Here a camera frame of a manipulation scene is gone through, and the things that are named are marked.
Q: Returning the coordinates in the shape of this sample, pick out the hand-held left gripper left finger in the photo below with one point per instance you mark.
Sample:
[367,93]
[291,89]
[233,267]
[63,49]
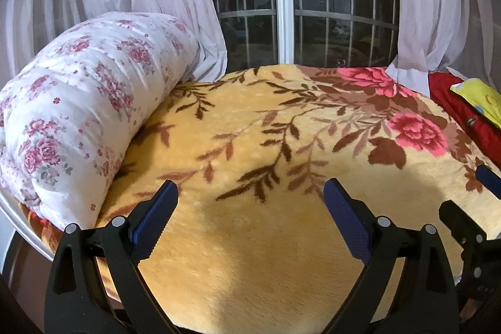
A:
[156,220]

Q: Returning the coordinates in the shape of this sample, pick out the white bed frame rail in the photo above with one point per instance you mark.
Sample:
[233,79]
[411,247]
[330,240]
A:
[23,224]

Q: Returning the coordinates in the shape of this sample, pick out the yellow floral blanket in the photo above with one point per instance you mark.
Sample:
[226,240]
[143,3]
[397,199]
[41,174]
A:
[254,162]

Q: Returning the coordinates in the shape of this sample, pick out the rolled floral quilt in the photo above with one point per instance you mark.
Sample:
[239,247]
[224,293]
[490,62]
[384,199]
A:
[78,111]

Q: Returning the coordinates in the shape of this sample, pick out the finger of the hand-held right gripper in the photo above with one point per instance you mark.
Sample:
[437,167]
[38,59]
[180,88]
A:
[489,181]
[465,232]

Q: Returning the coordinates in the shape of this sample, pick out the yellow printed pillow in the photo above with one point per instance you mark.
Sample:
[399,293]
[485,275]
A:
[483,99]

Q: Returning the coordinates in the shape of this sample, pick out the white-framed barred window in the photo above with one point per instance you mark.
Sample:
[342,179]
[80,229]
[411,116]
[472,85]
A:
[305,5]

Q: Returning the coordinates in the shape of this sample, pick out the red cloth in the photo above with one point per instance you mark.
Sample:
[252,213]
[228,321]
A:
[462,107]

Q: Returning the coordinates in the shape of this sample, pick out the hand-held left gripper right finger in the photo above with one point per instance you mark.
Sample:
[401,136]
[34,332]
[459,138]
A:
[348,224]

